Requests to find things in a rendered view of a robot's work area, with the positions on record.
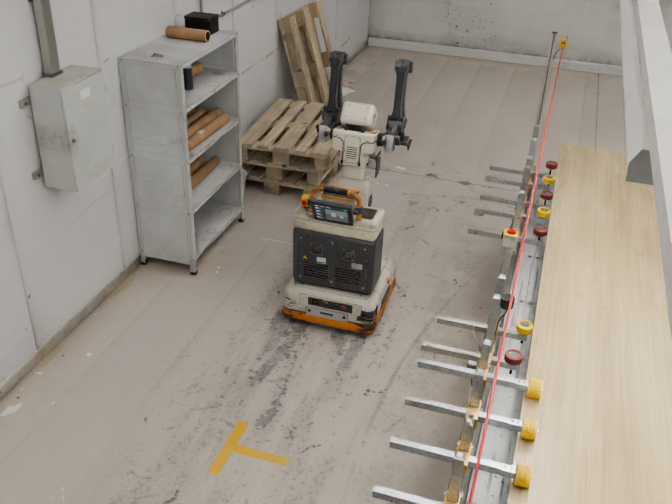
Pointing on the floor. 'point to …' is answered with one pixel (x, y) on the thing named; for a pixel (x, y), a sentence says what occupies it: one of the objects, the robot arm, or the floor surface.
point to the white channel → (658, 122)
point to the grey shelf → (211, 200)
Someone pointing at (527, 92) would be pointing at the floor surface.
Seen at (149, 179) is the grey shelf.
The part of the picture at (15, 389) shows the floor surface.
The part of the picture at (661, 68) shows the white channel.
